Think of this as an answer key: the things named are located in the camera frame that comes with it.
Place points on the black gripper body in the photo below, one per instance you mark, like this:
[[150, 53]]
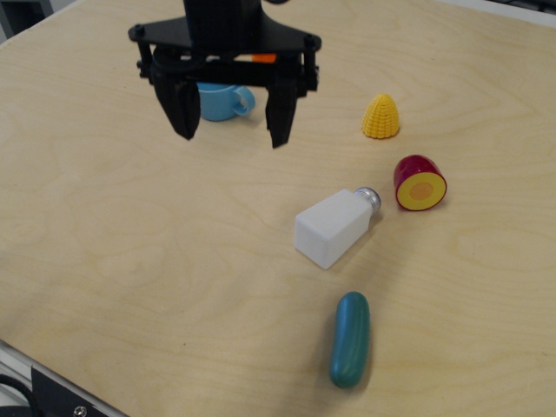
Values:
[[215, 40]]

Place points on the yellow toy corn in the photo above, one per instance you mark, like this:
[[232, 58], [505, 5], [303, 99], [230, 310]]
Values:
[[381, 118]]

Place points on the blue plastic cup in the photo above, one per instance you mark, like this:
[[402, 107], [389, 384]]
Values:
[[220, 102]]

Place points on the green toy cucumber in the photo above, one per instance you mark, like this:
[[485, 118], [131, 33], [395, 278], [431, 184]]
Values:
[[350, 348]]

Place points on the white salt shaker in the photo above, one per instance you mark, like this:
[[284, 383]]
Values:
[[325, 231]]

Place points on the red yellow toy fruit half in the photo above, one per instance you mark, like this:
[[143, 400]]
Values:
[[418, 183]]

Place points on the black corner bracket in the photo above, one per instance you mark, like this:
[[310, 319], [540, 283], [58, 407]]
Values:
[[57, 396]]

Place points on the aluminium table frame rail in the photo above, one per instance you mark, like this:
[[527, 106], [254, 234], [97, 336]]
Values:
[[17, 398]]

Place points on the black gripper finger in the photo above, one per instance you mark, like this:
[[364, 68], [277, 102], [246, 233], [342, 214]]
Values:
[[180, 101], [280, 109]]

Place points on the orange toy carrot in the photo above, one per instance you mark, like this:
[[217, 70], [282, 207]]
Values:
[[264, 58]]

